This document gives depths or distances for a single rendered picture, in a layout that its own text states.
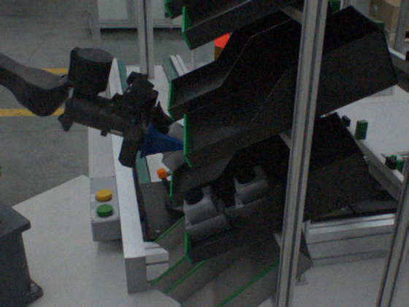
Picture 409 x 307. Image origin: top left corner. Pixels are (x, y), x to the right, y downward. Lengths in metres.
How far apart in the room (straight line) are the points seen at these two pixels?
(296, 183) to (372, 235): 0.67
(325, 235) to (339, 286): 0.12
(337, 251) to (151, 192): 0.48
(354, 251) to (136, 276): 0.52
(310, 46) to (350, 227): 0.74
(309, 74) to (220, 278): 0.46
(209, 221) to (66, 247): 0.66
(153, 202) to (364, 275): 0.54
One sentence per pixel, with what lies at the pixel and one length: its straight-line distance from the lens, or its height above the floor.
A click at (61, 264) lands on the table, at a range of 1.32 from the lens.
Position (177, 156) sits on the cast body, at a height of 1.26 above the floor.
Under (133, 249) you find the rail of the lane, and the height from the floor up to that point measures 0.95.
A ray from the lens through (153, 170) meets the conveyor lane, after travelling 1.54.
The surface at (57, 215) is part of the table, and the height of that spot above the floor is 0.86.
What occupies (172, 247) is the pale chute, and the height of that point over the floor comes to 1.00.
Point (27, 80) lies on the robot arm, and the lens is 0.91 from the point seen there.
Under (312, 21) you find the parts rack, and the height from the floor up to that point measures 1.55.
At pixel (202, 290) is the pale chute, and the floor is 1.03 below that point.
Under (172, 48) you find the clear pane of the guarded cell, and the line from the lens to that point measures 2.51.
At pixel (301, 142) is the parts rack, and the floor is 1.40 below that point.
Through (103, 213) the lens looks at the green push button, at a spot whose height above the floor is 0.97.
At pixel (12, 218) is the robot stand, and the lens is 1.15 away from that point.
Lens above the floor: 1.69
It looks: 28 degrees down
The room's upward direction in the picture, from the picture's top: 1 degrees clockwise
